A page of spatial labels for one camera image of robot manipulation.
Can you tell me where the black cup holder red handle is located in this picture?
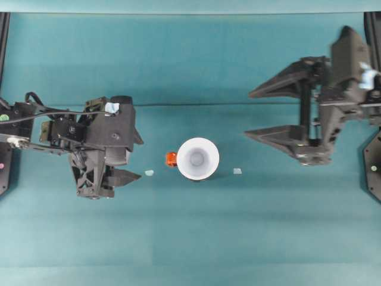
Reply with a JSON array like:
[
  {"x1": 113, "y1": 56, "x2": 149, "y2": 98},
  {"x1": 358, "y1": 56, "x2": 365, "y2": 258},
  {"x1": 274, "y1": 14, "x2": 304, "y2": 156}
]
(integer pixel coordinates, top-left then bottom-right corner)
[{"x1": 165, "y1": 151, "x2": 216, "y2": 183}]

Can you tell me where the black frame rail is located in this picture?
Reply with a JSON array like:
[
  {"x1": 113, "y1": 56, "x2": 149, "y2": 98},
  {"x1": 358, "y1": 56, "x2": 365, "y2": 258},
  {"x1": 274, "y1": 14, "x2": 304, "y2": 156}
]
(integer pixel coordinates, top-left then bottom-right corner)
[
  {"x1": 0, "y1": 12, "x2": 11, "y2": 87},
  {"x1": 363, "y1": 12, "x2": 381, "y2": 72}
]

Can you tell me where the blue-green table cloth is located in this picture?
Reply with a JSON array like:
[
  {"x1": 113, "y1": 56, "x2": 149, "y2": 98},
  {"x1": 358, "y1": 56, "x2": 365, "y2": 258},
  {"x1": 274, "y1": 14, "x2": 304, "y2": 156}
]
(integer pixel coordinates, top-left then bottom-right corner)
[{"x1": 0, "y1": 11, "x2": 381, "y2": 286}]

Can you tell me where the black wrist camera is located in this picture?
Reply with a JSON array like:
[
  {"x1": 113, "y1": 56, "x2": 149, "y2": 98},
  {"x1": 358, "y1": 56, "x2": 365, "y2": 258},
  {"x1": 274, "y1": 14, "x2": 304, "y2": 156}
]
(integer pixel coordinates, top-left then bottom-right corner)
[
  {"x1": 85, "y1": 94, "x2": 140, "y2": 167},
  {"x1": 329, "y1": 25, "x2": 376, "y2": 93}
]

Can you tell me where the thin wrist camera cable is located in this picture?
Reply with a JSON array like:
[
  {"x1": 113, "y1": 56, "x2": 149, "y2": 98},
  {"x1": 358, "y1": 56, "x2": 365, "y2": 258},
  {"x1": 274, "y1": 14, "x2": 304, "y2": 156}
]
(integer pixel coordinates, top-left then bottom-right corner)
[{"x1": 0, "y1": 105, "x2": 120, "y2": 126}]

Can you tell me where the pale teal backdrop sheet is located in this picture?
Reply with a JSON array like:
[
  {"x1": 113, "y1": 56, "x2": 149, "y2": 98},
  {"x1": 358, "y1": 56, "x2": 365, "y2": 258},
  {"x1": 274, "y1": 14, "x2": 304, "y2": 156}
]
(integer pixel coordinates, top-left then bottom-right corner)
[{"x1": 0, "y1": 0, "x2": 381, "y2": 14}]

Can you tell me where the white paper cup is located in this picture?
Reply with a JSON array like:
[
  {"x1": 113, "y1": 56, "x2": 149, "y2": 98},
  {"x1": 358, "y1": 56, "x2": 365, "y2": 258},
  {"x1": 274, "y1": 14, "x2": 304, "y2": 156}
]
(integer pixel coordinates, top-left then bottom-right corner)
[{"x1": 176, "y1": 136, "x2": 220, "y2": 182}]

